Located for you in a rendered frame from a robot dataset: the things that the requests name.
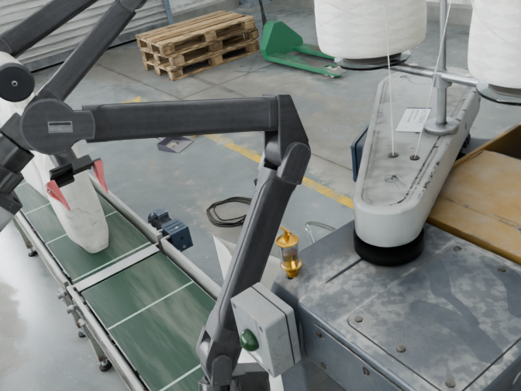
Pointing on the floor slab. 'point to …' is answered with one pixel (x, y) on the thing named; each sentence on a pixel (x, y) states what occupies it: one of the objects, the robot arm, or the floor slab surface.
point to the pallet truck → (277, 45)
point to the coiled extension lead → (229, 219)
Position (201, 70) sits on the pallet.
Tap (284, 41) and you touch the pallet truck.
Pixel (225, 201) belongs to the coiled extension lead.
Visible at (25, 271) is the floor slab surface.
